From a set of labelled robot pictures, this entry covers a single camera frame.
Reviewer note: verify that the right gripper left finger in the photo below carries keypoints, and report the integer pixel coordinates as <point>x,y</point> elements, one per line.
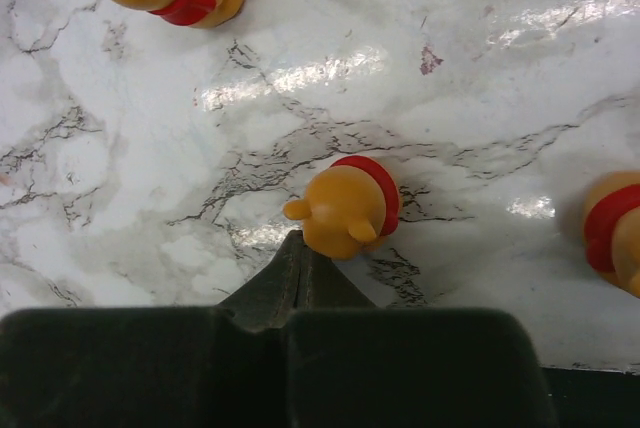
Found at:
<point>191,366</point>

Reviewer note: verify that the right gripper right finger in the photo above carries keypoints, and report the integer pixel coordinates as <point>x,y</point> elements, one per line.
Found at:
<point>425,367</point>

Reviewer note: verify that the orange burger toy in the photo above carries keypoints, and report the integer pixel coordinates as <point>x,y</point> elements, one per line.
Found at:
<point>351,206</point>

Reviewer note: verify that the orange duck toy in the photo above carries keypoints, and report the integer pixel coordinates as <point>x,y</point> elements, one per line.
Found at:
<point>610,229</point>

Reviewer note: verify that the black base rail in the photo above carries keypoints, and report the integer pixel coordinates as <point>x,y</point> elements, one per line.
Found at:
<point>591,398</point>

